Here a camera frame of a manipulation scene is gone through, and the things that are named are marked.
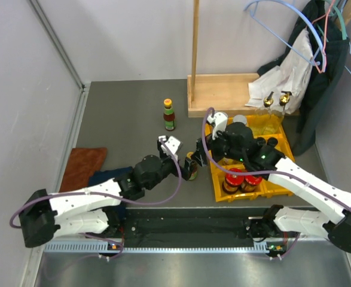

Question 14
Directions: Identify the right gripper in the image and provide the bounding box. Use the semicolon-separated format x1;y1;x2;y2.
191;125;245;169

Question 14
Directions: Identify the green bottle gold pourer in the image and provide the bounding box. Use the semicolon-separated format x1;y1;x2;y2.
187;152;198;181

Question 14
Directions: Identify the red lid jar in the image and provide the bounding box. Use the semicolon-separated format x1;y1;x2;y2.
240;175;263;193
222;168;244;194

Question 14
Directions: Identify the red sauce bottle yellow cap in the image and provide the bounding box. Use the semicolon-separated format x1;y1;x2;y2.
163;98;176;131

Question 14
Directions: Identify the black cap spice jar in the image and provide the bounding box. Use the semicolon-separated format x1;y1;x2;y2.
267;137;279;148
256;137;267;146

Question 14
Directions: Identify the clear bottle gold pourer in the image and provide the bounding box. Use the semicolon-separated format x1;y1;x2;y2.
253;91;275;136

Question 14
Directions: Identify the black cap spice jar back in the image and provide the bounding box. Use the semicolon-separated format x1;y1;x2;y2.
267;137;279;148

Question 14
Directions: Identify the clear bottle red label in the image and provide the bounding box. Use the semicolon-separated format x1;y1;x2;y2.
273;91;292;132

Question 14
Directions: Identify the small brown cap bottle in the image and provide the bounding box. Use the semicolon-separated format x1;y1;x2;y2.
222;158;234;165

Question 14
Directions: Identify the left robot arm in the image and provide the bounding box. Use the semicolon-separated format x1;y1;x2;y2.
15;136;207;248

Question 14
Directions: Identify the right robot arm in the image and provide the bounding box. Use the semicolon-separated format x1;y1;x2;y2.
202;108;351;254

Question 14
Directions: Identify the yellow bin middle left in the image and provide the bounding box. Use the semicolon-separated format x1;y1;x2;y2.
210;157;245;173

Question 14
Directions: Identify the yellow bin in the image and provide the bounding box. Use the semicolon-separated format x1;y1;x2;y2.
261;180;294;199
276;136;295;161
210;157;245;173
205;115;215;150
211;171;263;202
247;114;284;136

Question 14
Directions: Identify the yellow bin front left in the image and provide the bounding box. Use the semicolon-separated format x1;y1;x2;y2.
211;171;263;202

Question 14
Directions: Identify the yellow bin back left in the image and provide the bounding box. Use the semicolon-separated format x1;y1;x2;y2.
205;115;215;150

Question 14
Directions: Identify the yellow bin back right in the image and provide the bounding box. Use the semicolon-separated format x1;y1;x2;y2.
247;114;284;136

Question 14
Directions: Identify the yellow bin front right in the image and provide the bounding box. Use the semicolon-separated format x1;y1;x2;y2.
261;180;294;199

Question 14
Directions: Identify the yellow bin middle right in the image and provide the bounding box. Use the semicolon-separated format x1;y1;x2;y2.
276;136;295;161

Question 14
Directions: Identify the navy blue cloth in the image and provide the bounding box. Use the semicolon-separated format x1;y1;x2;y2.
88;166;133;187

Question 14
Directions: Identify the brown orange cloth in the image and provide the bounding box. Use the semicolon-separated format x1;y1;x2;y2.
59;147;108;193

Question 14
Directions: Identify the white crumpled cloth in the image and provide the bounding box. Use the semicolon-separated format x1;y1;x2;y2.
246;28;313;114

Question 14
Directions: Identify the wooden pole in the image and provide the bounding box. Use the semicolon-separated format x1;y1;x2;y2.
190;0;200;103

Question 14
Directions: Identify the blue clothes hanger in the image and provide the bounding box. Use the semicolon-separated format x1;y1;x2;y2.
243;0;325;67

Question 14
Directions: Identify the dark green jacket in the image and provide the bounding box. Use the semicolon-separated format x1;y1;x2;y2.
257;1;350;155

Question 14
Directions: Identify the green clothes hanger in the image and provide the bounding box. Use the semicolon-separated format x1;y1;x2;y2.
323;1;348;42

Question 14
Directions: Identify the pink clothes hanger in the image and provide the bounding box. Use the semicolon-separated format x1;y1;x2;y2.
312;0;337;74

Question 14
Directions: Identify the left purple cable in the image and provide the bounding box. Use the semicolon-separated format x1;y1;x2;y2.
9;139;184;259

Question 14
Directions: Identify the purple cable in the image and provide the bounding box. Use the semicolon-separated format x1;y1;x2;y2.
9;139;184;259
202;107;351;261

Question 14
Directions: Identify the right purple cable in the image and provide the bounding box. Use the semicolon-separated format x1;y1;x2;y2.
202;107;351;261

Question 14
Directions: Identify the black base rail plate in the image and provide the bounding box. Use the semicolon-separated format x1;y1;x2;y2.
85;216;283;242

